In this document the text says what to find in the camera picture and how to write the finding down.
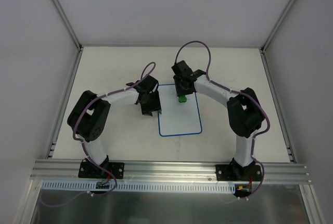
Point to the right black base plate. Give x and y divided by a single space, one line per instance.
223 172

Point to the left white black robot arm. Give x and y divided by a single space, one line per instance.
88 117

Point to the blue framed small whiteboard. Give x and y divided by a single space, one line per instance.
178 118

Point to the aluminium frame post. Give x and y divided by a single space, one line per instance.
282 17
61 12

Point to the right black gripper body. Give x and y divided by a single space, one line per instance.
182 90

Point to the left aluminium frame post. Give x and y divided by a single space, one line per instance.
61 12

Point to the right aluminium frame post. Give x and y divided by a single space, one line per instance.
282 17

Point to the green whiteboard eraser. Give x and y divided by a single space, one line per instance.
182 99

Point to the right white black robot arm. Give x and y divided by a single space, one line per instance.
245 114

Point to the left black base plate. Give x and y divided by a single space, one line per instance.
90 171

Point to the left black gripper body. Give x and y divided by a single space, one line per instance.
151 103

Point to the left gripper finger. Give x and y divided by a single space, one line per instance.
147 112
158 103

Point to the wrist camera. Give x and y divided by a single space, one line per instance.
149 84
181 69

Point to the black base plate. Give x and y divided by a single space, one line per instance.
223 172
90 171

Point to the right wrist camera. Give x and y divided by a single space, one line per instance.
181 69

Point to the aluminium mounting rail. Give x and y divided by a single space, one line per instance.
169 171

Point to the white slotted cable duct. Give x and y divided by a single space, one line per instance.
131 186

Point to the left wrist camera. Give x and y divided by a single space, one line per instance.
149 84

